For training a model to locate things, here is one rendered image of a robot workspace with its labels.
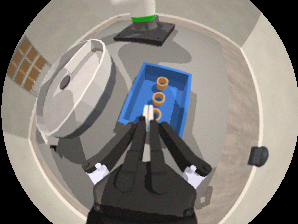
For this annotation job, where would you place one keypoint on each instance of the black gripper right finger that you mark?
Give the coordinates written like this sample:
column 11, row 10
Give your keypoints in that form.
column 194, row 169

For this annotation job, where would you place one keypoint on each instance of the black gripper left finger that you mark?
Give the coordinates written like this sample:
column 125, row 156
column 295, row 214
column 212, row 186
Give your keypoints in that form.
column 99, row 166

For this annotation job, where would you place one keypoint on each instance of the blue crate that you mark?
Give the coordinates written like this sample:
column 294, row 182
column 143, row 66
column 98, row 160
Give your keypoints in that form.
column 177, row 94

